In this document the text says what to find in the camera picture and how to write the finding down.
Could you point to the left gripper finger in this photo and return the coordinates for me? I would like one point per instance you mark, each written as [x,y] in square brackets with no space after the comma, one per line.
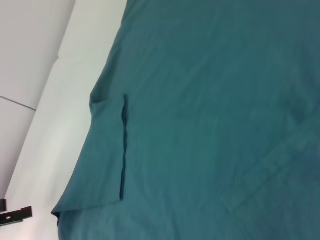
[25,212]
[2,205]

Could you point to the teal blue shirt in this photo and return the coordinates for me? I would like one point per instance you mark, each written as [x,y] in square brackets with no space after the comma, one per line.
[200,112]

